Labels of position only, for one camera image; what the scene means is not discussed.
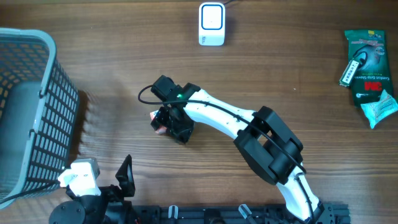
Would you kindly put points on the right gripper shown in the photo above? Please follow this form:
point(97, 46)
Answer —
point(181, 133)

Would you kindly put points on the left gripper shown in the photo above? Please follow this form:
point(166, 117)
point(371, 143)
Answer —
point(124, 175)

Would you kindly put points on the orange tissue pack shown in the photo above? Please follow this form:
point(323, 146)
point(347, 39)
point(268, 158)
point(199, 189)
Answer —
point(159, 128)

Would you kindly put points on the green white medicine box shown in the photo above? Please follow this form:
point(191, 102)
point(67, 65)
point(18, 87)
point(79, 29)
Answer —
point(349, 72)

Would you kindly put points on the green 3M gloves bag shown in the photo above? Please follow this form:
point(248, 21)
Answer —
point(372, 76)

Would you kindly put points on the teal wet wipe pack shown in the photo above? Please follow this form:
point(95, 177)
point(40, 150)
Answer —
point(378, 110)

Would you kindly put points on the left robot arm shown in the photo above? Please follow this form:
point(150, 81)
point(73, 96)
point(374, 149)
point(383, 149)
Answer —
point(92, 204)

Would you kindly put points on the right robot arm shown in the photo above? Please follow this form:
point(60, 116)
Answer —
point(266, 143)

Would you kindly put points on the white barcode scanner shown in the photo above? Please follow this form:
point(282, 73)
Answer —
point(211, 24)

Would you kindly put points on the grey plastic mesh basket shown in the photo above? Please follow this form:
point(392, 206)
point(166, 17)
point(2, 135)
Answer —
point(39, 105)

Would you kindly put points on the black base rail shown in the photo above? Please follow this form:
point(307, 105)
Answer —
point(327, 214)

